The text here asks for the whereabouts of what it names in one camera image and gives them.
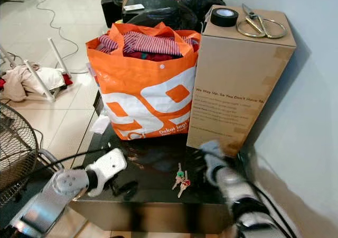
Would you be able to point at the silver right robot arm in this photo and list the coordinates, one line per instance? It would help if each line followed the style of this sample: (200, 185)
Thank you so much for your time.
(248, 201)

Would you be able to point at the plain red garment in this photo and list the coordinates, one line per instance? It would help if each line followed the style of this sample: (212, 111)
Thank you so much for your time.
(150, 57)

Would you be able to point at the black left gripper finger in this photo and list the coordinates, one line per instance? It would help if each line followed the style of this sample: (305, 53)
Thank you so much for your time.
(130, 185)
(127, 193)

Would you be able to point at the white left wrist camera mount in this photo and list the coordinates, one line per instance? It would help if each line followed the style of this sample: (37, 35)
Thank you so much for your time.
(108, 164)

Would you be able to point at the golden metal scissors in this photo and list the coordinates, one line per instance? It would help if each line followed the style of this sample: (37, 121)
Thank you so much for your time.
(256, 25)

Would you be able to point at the black tape roll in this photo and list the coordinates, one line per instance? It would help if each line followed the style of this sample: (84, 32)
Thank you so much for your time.
(217, 20)

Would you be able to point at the orange and white shopping bag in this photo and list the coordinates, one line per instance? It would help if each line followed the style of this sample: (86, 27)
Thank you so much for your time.
(140, 95)

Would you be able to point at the white folding rack frame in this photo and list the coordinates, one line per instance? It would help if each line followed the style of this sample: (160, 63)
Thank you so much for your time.
(39, 82)

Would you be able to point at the chrome tube frame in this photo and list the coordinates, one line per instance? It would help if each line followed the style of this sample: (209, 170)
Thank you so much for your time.
(46, 157)

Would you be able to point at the key bunch green red tags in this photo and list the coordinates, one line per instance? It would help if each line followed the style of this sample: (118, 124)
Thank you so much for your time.
(181, 181)

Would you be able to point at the white crumpled paper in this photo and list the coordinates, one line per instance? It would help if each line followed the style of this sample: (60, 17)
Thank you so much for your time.
(100, 125)

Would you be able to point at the metal grille floor fan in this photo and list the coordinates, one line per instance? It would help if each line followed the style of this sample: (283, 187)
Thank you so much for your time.
(18, 153)

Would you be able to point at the tall brown cardboard box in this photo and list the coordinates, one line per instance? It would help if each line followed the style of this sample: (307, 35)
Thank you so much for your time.
(237, 82)

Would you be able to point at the black plastic rubbish bag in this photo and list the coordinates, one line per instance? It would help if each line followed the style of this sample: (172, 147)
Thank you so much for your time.
(195, 2)

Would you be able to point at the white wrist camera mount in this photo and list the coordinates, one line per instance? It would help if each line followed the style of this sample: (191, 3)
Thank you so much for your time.
(108, 164)
(214, 153)

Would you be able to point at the black glass-top low table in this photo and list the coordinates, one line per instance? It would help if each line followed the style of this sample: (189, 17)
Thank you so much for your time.
(153, 201)

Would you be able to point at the black round stool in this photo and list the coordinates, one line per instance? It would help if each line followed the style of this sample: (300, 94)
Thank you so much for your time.
(111, 8)

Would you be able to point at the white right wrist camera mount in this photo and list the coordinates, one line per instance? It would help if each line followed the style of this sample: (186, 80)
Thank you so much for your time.
(214, 153)

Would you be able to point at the beige crumpled cloth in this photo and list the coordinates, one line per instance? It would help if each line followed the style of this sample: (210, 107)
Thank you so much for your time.
(20, 80)

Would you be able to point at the small dark red cloth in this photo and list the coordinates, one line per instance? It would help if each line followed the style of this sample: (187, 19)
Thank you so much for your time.
(66, 80)

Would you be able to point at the white paper card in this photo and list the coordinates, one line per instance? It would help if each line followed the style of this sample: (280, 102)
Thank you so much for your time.
(133, 7)

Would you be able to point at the red white striped cloth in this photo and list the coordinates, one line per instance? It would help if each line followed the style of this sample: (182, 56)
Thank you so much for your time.
(153, 43)

